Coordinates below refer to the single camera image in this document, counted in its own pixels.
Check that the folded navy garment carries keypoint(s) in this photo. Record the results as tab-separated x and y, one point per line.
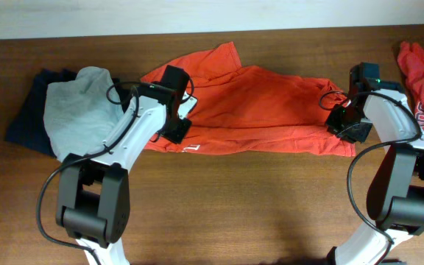
27	128

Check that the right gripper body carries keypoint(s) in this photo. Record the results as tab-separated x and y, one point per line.
348	124

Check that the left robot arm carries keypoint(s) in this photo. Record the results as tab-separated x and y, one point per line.
93	201

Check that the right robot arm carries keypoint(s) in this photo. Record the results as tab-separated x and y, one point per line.
395	198

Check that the folded grey t-shirt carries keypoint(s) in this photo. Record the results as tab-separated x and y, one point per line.
79	114

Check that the orange printed t-shirt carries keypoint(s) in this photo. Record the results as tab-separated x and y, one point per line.
248	108

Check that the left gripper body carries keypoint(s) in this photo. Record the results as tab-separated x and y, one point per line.
177	129

